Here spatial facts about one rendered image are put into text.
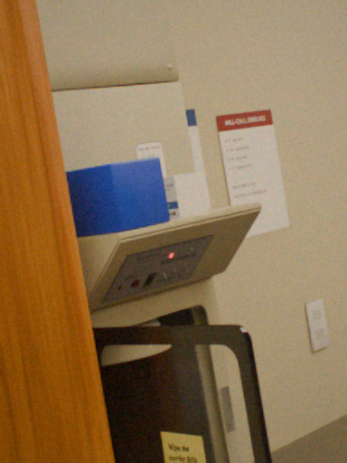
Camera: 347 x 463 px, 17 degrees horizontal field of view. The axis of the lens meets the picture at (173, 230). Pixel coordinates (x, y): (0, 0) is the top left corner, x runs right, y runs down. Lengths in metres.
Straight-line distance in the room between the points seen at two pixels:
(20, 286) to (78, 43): 0.36
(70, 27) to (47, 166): 0.27
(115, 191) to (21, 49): 0.22
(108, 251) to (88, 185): 0.10
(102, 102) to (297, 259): 1.19
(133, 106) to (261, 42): 1.08
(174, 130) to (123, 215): 0.30
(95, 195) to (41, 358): 0.22
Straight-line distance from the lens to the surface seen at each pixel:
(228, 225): 1.72
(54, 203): 1.48
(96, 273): 1.56
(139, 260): 1.59
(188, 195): 1.69
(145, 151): 1.75
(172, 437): 1.51
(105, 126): 1.70
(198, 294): 1.81
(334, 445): 2.61
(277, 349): 2.71
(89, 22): 1.71
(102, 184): 1.55
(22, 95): 1.50
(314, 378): 2.83
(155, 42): 1.81
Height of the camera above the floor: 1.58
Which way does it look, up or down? 3 degrees down
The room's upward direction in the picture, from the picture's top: 9 degrees counter-clockwise
